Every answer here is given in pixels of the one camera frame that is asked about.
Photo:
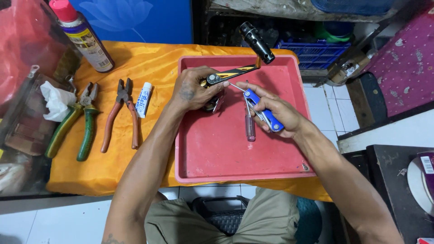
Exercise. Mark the red plastic bag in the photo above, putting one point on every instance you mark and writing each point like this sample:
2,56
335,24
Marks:
27,37

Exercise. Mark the orange cloth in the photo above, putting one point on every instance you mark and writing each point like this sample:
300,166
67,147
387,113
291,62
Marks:
112,169

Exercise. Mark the blue plastic crate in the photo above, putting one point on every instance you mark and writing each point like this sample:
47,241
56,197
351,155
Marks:
315,54

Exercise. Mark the blue plastic basket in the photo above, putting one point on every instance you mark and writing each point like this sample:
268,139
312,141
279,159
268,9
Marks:
352,6

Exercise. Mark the person's right hand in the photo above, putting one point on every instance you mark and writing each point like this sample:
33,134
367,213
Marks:
283,113

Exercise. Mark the person's khaki shorts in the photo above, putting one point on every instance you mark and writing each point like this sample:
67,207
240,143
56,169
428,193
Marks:
268,217

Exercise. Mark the black side table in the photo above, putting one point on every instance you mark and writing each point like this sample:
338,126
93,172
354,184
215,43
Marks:
390,183

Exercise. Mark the person's left hand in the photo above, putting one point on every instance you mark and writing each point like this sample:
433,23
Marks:
190,91

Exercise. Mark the spray can with red cap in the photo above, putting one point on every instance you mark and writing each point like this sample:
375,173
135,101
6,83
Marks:
88,44

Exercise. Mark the brown box with metal fitting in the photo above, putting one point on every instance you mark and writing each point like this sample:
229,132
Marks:
349,67

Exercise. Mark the purple dotted cloth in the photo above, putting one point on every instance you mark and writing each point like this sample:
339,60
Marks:
403,64

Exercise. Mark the small metal screw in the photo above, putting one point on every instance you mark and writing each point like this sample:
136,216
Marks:
305,166

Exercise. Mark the clear plastic box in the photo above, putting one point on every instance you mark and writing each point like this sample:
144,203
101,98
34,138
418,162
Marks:
27,132

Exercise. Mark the green plastic container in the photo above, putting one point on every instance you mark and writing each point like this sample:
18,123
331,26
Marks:
334,32

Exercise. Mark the black metal shelf rack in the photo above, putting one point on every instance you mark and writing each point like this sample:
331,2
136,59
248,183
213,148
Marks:
223,30

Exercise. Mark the blue board with flower print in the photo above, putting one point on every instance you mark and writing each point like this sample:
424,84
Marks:
152,20

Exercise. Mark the black plastic stool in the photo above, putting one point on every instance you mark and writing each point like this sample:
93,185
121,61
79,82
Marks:
220,218

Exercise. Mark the purple packet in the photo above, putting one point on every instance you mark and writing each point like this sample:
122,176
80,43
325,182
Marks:
428,169

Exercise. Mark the white grease tube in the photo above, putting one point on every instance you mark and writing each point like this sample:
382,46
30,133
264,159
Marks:
143,101

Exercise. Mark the teal cushion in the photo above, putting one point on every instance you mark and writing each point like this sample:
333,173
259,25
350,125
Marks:
310,220

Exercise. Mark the red plastic tray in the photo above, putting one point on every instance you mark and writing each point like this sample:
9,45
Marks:
220,152

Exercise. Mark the white tissue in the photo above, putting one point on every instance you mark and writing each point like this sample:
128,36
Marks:
57,101

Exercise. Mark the blue folding hex key set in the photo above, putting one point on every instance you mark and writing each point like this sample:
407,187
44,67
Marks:
251,96

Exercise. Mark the white round disc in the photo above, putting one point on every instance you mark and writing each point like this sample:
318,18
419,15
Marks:
415,186

